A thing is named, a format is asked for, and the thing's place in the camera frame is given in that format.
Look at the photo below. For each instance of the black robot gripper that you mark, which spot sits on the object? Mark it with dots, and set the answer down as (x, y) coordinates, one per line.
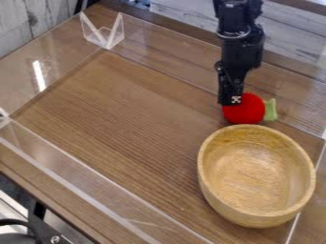
(242, 36)

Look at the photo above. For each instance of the red plush tomato toy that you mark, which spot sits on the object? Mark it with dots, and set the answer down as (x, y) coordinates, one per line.
(251, 111)

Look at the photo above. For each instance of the wooden bowl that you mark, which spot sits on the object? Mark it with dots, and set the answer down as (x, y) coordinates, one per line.
(256, 175)

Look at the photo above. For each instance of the clear acrylic barrier wall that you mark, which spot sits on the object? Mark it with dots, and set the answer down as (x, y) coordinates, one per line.
(104, 128)

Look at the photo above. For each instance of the clear acrylic corner bracket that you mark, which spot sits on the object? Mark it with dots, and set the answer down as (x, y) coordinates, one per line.
(103, 37)

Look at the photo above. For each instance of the black table leg bracket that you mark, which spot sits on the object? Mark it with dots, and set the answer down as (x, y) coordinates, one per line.
(45, 233)

